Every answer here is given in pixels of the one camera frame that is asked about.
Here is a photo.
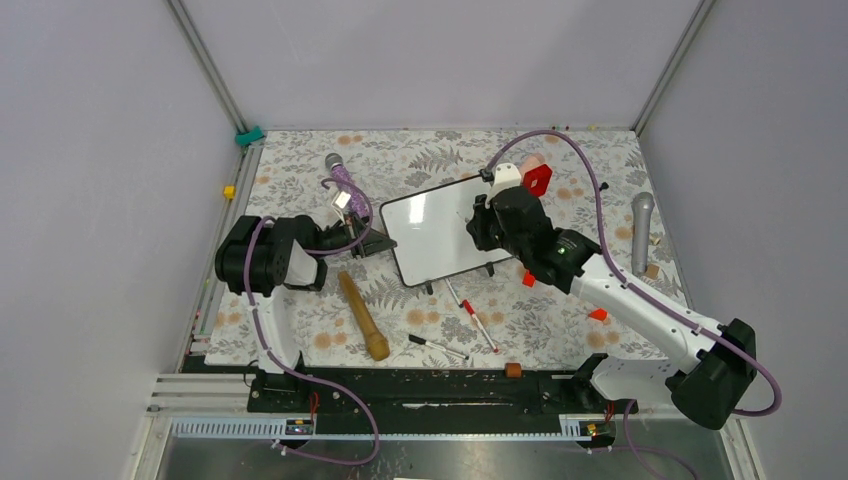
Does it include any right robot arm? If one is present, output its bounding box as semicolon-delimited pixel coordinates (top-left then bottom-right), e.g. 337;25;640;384
466;186;756;430

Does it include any blue capped marker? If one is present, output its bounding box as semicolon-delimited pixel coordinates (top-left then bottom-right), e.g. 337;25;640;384
444;278;463;307

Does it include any red wedge block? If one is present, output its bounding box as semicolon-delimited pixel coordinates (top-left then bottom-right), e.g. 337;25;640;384
588;308;609;322

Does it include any red square block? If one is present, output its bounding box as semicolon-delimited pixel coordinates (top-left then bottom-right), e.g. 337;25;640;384
522;164;553;198

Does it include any red capped marker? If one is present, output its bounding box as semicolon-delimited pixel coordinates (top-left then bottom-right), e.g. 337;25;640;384
461;299;499;354

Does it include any white whiteboard black frame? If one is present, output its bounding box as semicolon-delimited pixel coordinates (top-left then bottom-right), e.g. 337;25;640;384
379;176;511;288

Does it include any brown small block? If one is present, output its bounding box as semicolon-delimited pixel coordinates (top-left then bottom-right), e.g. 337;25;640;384
504;362;523;379

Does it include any tan wooden cube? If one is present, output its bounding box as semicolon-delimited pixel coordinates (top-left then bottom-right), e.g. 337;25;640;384
644;264;661;280

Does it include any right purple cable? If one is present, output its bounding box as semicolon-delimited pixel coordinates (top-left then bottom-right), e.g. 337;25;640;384
484;129;784;480

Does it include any purple cable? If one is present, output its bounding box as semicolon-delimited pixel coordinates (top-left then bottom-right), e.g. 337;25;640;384
484;129;784;480
241;175;382;466

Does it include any teal clamp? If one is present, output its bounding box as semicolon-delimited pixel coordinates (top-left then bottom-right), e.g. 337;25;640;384
234;126;265;147

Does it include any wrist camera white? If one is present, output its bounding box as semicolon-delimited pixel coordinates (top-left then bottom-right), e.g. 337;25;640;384
480;163;523;207
331;191;352;212

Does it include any black capped marker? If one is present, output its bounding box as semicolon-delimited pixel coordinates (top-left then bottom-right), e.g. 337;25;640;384
408;334;470;361

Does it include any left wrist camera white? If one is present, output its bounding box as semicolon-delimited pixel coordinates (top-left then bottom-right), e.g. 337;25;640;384
331;191;352;212

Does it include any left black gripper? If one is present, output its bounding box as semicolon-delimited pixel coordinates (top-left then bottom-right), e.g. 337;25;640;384
312;210;396;258

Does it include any silver grey microphone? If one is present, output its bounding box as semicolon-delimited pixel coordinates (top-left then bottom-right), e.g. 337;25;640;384
631;192;655;276

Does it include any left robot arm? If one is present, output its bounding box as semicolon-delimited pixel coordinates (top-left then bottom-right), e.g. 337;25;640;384
214;212;397;411

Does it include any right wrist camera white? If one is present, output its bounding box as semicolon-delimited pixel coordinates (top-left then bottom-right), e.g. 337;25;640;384
480;163;523;207

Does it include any red rectangular block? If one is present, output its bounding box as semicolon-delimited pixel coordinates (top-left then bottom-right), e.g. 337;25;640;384
522;271;536;288

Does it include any purple glitter microphone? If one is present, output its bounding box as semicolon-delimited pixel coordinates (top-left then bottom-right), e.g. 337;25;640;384
324;152;372;218

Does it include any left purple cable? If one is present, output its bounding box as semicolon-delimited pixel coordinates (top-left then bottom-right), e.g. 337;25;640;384
241;175;382;466

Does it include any floral patterned mat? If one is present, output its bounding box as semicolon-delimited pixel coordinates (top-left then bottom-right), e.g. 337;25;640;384
206;130;662;370

